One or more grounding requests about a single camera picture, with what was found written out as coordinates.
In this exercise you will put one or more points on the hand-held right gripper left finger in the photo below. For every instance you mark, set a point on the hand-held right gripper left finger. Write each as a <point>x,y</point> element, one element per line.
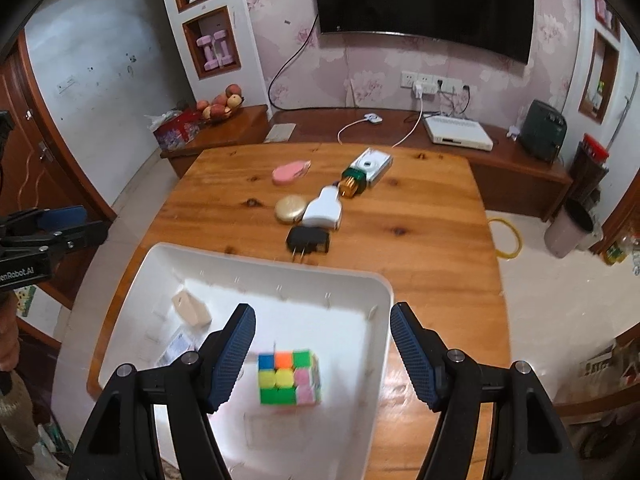
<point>227,360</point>

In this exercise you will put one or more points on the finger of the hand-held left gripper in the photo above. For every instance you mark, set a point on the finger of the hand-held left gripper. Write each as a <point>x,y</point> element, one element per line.
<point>82,237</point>
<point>62,216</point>

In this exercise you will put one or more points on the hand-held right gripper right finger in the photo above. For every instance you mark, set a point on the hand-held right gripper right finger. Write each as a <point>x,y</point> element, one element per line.
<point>417,357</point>

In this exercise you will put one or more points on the clear plastic box with label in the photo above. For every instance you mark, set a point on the clear plastic box with label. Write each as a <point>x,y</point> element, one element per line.
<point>175,350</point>

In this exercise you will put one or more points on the beige wooden box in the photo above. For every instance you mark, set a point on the beige wooden box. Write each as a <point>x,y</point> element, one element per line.
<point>192,310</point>

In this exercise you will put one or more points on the colourful puzzle cube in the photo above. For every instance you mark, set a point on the colourful puzzle cube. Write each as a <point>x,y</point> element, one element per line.
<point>287,377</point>

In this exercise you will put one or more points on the white plastic tray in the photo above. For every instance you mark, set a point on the white plastic tray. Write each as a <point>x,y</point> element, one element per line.
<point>320,310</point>

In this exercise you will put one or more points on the black charger plug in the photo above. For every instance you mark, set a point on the black charger plug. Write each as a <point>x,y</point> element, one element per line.
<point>310,240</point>

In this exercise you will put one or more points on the round gold compact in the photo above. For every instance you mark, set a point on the round gold compact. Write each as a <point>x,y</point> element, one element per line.
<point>289,210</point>

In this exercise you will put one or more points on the white plastic adapter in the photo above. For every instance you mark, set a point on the white plastic adapter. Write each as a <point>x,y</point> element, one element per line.
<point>322,212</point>

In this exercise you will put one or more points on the green and gold bottle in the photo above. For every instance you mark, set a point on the green and gold bottle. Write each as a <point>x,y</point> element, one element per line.
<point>352,183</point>

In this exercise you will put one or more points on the white compact camera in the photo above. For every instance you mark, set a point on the white compact camera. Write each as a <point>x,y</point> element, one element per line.
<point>374,166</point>

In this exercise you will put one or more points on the pink oval case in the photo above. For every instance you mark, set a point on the pink oval case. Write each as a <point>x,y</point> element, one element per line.
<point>290,172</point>

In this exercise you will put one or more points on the brown wooden door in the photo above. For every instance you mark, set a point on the brown wooden door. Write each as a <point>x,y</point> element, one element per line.
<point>30,180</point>

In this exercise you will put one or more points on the red printed box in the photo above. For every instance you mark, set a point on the red printed box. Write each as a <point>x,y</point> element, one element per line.
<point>175,132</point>

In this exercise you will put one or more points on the printed cardboard box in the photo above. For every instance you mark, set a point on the printed cardboard box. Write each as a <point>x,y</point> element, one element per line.
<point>597,360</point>

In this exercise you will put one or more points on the fruit bowl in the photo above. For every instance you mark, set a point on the fruit bowl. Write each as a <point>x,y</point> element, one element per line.
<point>225,117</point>

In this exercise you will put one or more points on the wooden chair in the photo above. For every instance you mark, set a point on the wooden chair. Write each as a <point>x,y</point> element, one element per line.
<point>600,400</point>

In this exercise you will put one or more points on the grey trash bin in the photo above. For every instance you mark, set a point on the grey trash bin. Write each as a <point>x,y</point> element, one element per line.
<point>565,234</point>

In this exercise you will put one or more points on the white plastic container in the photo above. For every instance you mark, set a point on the white plastic container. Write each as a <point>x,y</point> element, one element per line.
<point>596,237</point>

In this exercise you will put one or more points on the grey flat pad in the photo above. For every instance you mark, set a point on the grey flat pad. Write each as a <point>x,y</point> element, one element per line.
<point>279,134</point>

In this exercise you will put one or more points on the yellow oil bottle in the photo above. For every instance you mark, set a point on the yellow oil bottle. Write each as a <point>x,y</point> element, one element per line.
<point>617,252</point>

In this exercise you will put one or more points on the white set-top box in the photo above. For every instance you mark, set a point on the white set-top box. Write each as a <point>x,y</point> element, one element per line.
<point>457,132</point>

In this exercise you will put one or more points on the wooden television cabinet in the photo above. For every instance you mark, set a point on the wooden television cabinet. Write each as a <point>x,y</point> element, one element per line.
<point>310,127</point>

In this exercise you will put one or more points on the dark green speaker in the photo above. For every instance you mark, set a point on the dark green speaker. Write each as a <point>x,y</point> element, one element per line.
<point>542,132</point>

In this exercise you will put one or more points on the small green bottle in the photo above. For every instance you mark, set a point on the small green bottle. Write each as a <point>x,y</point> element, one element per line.
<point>598,95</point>

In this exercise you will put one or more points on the grey long rod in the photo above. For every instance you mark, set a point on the grey long rod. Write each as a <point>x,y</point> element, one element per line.
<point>631,92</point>

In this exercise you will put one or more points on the black flat television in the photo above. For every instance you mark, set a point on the black flat television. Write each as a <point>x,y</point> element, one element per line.
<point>425,5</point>

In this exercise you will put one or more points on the small white cup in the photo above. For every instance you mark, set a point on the small white cup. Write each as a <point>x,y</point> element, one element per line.
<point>611,19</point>

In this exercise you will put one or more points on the pink box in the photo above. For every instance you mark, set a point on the pink box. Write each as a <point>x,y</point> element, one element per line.
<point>601,7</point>

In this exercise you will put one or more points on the white light switch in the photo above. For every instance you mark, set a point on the white light switch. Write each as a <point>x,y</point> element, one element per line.
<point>66,83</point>

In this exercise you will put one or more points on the white wall charger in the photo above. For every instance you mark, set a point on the white wall charger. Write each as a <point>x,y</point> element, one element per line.
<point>419,91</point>

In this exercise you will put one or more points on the white wall socket strip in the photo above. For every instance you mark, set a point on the white wall socket strip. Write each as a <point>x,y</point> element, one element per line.
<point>430,79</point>

